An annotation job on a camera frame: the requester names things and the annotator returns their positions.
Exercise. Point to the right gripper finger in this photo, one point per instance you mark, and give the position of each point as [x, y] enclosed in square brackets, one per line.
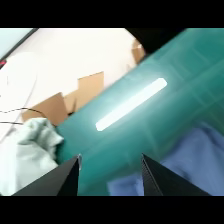
[59, 180]

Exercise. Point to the pale green garment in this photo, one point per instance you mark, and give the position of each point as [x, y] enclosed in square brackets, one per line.
[25, 156]

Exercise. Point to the brown cardboard pieces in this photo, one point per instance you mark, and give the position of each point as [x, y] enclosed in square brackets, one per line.
[66, 100]

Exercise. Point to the blue garment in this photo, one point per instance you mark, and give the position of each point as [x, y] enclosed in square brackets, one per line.
[196, 160]

